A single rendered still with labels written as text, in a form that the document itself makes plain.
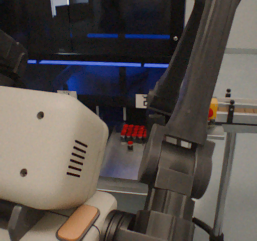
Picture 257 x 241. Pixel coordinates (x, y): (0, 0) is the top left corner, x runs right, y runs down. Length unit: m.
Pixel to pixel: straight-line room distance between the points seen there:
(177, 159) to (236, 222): 1.78
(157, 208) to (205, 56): 0.25
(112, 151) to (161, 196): 0.76
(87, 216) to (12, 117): 0.17
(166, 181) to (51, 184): 0.17
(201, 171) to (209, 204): 1.84
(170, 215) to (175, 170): 0.07
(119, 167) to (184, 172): 0.65
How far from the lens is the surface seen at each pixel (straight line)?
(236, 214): 2.29
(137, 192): 1.01
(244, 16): 5.91
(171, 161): 0.48
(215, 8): 0.55
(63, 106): 0.39
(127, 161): 1.14
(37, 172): 0.38
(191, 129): 0.49
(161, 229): 0.43
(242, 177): 2.62
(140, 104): 1.28
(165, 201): 0.44
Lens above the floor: 1.54
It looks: 26 degrees down
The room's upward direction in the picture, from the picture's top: 1 degrees counter-clockwise
